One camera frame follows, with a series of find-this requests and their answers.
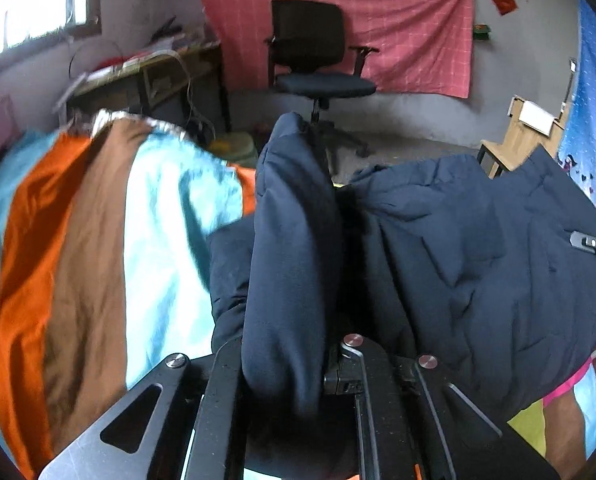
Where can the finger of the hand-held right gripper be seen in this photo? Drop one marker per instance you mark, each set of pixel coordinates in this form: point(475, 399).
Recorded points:
point(590, 241)

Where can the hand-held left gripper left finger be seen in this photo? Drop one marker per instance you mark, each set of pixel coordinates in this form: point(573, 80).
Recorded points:
point(223, 385)

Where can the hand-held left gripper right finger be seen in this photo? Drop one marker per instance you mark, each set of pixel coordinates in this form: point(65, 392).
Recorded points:
point(348, 375)

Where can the navy padded jacket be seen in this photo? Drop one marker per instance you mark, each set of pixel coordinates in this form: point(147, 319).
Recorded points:
point(452, 240)

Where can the blue printed curtain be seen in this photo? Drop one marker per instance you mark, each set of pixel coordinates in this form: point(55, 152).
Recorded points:
point(592, 125)

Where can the wooden side table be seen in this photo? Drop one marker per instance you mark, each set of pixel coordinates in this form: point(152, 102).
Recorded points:
point(517, 147)

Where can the white box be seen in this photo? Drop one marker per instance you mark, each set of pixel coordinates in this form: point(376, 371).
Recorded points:
point(537, 116)

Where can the pink cloth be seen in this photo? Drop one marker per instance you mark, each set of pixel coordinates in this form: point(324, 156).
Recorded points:
point(572, 382)

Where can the striped bedsheet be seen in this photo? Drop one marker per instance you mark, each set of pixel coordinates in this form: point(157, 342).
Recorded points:
point(93, 260)

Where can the yellow-green cloth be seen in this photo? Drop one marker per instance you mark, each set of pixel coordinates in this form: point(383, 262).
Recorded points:
point(527, 425)

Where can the yellow-green bucket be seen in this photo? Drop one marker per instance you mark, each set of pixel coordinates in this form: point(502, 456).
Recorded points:
point(235, 147)

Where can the wooden desk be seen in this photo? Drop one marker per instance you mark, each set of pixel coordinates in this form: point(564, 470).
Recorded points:
point(128, 67)

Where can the black office chair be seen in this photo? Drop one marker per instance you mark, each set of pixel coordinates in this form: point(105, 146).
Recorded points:
point(308, 35)

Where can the window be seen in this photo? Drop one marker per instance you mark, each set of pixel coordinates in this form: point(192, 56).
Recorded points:
point(28, 10)

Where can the small green wall item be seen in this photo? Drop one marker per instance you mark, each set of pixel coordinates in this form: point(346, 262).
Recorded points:
point(481, 31)

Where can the red checked wall cloth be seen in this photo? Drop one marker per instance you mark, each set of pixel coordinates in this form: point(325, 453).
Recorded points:
point(407, 35)

